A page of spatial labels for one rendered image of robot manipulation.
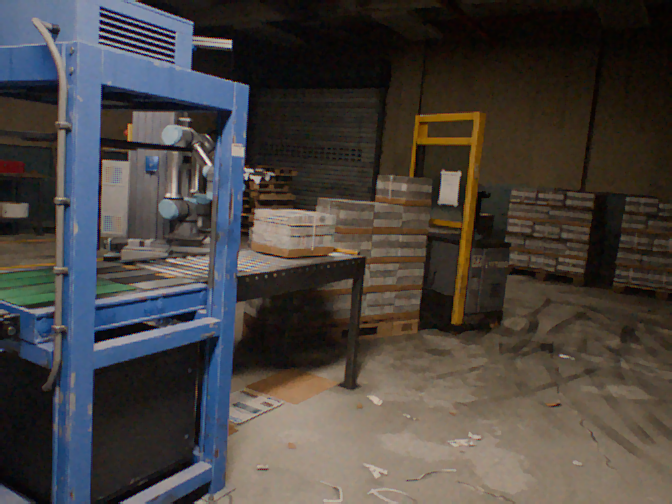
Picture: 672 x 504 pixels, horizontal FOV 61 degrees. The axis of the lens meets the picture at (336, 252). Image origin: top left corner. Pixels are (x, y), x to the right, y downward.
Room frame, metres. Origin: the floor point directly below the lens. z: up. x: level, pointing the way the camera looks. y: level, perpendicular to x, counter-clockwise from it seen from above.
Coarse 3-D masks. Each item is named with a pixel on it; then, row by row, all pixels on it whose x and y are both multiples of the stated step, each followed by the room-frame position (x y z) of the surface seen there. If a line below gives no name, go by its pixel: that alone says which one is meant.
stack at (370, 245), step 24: (336, 240) 4.20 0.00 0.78; (360, 240) 4.33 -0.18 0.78; (384, 240) 4.47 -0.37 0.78; (384, 264) 4.48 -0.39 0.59; (312, 288) 4.09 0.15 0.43; (336, 288) 4.22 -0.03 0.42; (264, 312) 3.93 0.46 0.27; (312, 312) 4.10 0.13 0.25; (336, 312) 4.23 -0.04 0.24; (384, 312) 4.51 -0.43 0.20; (264, 336) 4.02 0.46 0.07; (312, 336) 4.28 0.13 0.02; (336, 336) 4.24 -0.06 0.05; (360, 336) 4.39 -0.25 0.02; (384, 336) 4.52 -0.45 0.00
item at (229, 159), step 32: (224, 128) 2.08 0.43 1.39; (224, 160) 2.07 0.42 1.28; (224, 192) 2.07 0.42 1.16; (224, 224) 2.06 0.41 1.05; (224, 256) 2.06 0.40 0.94; (224, 288) 2.06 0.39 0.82; (224, 320) 2.07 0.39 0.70; (224, 352) 2.08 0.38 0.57; (224, 384) 2.08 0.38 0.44; (224, 416) 2.09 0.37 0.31; (224, 448) 2.10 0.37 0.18; (224, 480) 2.11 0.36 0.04
